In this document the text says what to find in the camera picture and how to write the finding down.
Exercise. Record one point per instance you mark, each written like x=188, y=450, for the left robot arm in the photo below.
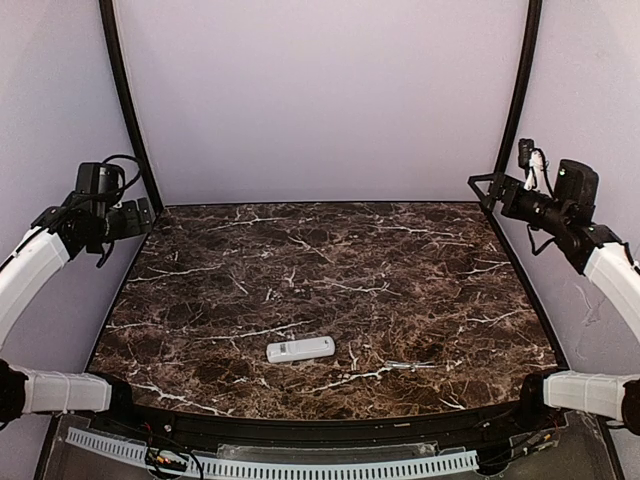
x=92, y=218

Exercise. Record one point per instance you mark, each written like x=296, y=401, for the white remote control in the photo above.
x=300, y=350

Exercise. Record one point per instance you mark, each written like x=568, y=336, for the left black frame post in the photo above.
x=121, y=83

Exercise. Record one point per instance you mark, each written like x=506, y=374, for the white slotted cable duct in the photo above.
x=242, y=463

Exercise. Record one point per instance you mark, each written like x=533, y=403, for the black frame post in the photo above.
x=525, y=64
x=121, y=83

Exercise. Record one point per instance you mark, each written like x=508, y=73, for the black front rail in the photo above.
x=480, y=428

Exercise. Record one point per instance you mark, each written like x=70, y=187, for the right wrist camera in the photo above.
x=525, y=150

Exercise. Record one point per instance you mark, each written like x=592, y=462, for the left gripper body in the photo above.
x=129, y=218

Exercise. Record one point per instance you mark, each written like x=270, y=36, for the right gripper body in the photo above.
x=503, y=190

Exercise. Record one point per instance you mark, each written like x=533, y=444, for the right black frame post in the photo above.
x=525, y=64

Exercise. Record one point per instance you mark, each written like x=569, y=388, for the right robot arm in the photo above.
x=595, y=252

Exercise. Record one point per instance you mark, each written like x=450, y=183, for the clear handle screwdriver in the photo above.
x=411, y=366

